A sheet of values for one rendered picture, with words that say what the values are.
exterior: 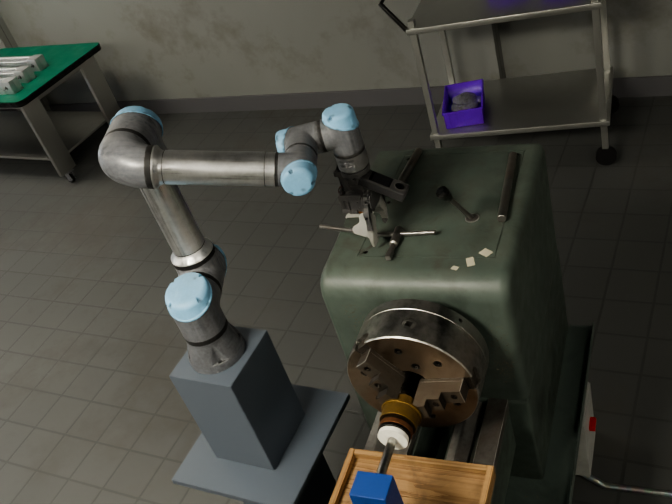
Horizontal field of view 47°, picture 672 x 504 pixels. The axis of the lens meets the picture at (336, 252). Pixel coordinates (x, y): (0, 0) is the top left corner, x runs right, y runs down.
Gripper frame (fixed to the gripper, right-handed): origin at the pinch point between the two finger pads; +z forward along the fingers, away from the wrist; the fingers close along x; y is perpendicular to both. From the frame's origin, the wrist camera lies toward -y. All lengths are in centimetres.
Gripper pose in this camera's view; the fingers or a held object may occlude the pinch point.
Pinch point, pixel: (382, 231)
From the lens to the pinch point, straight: 193.8
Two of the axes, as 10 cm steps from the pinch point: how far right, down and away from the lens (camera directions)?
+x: -3.3, 6.5, -6.9
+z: 2.7, 7.6, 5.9
